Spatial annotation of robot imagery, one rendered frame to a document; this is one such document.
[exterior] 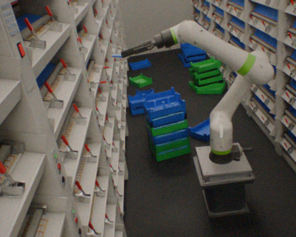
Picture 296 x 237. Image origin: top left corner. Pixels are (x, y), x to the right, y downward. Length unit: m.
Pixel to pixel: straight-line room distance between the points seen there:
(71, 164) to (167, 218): 1.19
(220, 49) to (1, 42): 1.17
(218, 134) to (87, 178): 0.85
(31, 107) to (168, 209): 1.61
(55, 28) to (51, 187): 0.62
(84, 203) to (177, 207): 1.12
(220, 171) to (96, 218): 0.82
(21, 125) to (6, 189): 0.18
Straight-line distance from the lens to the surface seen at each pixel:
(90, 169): 1.45
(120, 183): 2.31
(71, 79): 1.34
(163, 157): 2.75
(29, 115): 0.83
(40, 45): 1.04
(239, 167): 2.02
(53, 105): 1.10
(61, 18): 1.46
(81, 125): 1.40
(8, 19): 0.81
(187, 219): 2.21
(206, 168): 2.01
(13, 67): 0.79
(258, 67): 1.77
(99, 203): 1.57
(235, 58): 1.74
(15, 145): 0.85
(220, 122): 1.95
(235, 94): 2.01
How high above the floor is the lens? 1.52
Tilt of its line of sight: 26 degrees down
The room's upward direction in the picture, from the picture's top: 10 degrees counter-clockwise
